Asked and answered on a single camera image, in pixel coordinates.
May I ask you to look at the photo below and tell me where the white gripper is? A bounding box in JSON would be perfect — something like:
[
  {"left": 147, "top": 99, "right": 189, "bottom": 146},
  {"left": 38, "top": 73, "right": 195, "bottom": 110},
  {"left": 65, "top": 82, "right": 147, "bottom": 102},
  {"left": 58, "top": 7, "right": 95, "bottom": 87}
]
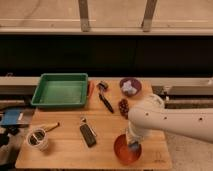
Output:
[{"left": 125, "top": 123, "right": 149, "bottom": 146}]

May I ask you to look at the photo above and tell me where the red bowl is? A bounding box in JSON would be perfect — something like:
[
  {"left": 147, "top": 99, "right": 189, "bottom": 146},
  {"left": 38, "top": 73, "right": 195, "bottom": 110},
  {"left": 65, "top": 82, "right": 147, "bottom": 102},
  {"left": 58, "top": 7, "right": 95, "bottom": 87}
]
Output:
[{"left": 114, "top": 134, "right": 142, "bottom": 165}]

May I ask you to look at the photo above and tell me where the blue sponge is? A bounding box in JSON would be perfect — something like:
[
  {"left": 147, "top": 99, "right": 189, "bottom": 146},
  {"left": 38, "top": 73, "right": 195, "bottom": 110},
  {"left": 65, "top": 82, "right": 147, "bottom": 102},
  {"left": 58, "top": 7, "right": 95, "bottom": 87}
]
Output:
[{"left": 128, "top": 142, "right": 140, "bottom": 151}]

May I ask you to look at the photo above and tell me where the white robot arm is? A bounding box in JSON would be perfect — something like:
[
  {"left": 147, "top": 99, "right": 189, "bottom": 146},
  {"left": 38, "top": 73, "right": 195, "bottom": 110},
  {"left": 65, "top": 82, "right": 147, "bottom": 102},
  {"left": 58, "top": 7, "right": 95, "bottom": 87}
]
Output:
[{"left": 126, "top": 94, "right": 213, "bottom": 144}]

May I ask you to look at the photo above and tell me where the purple bowl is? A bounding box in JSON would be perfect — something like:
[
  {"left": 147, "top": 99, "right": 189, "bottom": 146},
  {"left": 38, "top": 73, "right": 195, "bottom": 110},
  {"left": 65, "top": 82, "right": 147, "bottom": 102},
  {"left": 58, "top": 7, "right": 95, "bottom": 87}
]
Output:
[{"left": 119, "top": 77, "right": 142, "bottom": 97}]

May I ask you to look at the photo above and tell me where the bunch of red grapes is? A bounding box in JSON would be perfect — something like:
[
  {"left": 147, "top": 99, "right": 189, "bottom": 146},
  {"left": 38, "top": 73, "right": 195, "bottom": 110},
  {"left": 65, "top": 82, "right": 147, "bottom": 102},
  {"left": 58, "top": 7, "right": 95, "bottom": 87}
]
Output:
[{"left": 118, "top": 99, "right": 129, "bottom": 119}]

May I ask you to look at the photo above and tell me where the black rectangular block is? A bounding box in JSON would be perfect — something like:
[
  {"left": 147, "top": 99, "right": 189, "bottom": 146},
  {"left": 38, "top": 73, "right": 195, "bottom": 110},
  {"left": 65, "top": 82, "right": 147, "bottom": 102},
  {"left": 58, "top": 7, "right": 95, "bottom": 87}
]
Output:
[{"left": 80, "top": 124, "right": 96, "bottom": 147}]

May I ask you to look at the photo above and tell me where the white crumpled cloth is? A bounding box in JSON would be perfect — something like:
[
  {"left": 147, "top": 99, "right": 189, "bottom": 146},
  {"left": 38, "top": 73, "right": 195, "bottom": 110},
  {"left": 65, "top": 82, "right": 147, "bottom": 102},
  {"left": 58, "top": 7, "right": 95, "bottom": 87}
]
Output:
[{"left": 122, "top": 81, "right": 137, "bottom": 95}]

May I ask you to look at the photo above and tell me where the black dish brush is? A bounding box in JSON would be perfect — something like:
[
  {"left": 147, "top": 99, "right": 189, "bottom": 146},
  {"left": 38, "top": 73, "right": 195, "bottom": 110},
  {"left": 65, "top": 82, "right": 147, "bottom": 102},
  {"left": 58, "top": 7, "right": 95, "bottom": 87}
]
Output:
[{"left": 97, "top": 81, "right": 114, "bottom": 113}]

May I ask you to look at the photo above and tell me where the green plastic tray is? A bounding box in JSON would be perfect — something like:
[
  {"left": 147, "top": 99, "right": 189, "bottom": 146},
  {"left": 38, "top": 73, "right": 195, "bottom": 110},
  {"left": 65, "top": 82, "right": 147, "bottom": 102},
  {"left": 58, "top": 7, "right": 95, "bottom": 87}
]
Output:
[{"left": 31, "top": 73, "right": 88, "bottom": 108}]

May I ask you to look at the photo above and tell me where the blue box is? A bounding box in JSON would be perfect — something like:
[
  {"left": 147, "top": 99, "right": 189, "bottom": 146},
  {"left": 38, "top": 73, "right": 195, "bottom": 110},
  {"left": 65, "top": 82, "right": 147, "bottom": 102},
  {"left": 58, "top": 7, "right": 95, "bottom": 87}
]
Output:
[{"left": 0, "top": 109, "right": 21, "bottom": 126}]

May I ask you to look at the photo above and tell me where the wooden handled tool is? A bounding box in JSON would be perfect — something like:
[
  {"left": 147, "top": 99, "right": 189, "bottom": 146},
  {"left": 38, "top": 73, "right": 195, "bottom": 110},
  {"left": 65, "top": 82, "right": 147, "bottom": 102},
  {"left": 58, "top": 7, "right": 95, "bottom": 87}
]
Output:
[{"left": 36, "top": 122, "right": 60, "bottom": 132}]

